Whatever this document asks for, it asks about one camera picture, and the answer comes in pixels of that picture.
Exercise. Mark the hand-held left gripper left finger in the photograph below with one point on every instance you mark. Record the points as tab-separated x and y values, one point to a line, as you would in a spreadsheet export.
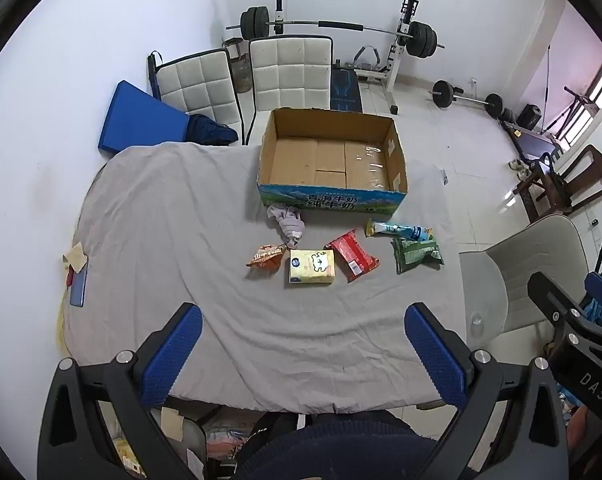
173	355

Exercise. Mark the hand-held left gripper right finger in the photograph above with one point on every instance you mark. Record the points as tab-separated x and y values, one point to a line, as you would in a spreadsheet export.
433	355

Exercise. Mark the green snack packet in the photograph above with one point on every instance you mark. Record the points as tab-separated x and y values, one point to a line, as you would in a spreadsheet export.
416	255

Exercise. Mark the red snack packet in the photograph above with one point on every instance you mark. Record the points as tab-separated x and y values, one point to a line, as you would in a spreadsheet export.
353	255

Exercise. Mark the light blue snack packet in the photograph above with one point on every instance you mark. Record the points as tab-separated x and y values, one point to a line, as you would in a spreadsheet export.
398	231

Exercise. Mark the orange snack packet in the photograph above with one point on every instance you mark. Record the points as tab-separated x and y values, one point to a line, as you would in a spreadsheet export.
266	256

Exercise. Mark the yellow tissue pack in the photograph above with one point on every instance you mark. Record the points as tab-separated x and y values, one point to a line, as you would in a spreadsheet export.
311	266

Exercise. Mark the grey sock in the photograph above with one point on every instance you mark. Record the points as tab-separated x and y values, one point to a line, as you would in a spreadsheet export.
287	222

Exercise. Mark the cardboard box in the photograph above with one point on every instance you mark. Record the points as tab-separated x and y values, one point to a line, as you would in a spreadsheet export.
331	160

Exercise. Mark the beige plastic chair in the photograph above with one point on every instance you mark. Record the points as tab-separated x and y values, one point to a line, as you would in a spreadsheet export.
526	265

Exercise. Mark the dark wooden chair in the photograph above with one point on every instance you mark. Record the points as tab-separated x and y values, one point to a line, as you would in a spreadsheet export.
556	190

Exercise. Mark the grey table cloth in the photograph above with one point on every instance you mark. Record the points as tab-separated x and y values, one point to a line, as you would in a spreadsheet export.
181	240

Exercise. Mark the blue phone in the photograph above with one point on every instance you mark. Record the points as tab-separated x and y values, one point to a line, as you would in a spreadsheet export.
78	287

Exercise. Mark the pair of white shoes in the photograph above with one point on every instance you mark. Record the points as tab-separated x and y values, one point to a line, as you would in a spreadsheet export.
520	167

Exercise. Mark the person's dark navy clothing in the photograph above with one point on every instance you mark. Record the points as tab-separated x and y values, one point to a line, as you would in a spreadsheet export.
331	450

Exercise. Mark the black treadmill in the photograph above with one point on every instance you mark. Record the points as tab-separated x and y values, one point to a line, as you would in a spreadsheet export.
531	142

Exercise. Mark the small black speaker box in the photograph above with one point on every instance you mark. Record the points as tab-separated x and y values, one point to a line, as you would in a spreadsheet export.
530	116

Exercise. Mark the black tripod stand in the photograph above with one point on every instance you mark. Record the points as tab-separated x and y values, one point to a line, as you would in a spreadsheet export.
578	105

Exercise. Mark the thin upright pole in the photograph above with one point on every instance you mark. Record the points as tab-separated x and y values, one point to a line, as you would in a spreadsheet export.
547	85

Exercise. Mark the dark blue cloth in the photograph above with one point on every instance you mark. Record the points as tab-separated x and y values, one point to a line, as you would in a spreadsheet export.
211	131

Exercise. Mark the short barbell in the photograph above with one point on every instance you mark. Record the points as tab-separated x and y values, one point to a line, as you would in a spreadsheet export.
443	92

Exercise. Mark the blue foam mat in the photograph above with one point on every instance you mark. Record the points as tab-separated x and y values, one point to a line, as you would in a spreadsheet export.
136	117

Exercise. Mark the small white padded chair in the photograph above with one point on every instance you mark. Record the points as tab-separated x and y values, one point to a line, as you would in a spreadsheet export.
198	87

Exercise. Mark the black weight bench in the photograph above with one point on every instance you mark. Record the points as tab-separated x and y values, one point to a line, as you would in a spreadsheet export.
346	90

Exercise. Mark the black folded pole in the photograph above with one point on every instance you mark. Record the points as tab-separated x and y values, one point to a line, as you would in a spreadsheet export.
154	72

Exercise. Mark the white barbell rack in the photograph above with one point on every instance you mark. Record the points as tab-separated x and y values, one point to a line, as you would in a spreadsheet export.
398	60

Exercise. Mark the brown water jug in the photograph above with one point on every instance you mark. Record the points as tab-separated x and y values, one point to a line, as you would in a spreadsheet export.
241	75

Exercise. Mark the long barbell with black plates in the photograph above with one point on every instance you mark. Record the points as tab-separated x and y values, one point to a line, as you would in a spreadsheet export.
423	37

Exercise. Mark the large white padded chair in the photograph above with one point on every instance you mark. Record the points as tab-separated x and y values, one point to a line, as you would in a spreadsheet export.
291	72

